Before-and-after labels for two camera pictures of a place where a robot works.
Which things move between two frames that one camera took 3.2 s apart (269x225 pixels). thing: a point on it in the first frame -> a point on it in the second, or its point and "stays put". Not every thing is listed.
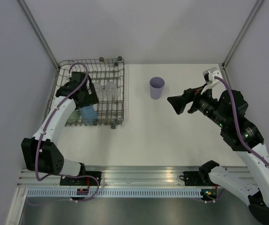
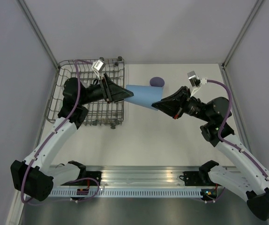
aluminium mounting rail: x=116 y=176 stays put
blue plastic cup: x=89 y=115 -> x=145 y=95
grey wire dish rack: x=107 y=76 stays put
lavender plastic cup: x=156 y=84 stays put
